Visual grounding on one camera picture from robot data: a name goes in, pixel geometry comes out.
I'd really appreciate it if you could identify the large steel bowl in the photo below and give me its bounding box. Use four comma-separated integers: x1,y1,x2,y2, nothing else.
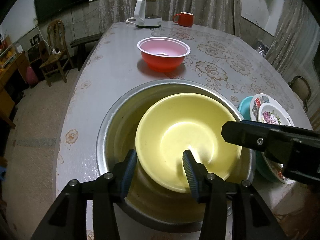
96,80,242,233

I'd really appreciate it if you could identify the yellow plastic bowl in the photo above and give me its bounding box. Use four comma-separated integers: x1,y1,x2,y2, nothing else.
135,93,242,193

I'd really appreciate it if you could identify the red plastic bowl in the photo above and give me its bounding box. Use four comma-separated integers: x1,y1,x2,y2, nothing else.
137,37,191,73

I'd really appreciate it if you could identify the floral white plate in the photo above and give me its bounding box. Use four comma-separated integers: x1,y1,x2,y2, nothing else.
257,102,295,184

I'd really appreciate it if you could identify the patterned white plate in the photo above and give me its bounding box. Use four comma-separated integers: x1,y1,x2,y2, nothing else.
249,93,278,121

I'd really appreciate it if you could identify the chair with cushion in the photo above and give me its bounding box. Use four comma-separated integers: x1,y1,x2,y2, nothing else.
288,75,311,112

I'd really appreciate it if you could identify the teal plate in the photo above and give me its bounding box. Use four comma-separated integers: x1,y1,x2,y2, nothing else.
238,96,279,183

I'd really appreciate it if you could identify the dark wooden bench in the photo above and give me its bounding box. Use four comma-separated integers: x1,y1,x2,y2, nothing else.
70,33,103,71

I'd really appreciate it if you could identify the wooden chair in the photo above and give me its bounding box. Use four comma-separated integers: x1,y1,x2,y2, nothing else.
40,20,74,87

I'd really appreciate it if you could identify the wooden side cabinet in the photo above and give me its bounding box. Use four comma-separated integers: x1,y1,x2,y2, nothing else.
1,36,30,128

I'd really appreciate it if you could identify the red ceramic mug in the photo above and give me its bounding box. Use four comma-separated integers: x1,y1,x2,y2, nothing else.
172,12,194,28

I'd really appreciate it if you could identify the white electric kettle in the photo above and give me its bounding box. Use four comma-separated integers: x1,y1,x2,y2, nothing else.
126,0,163,28

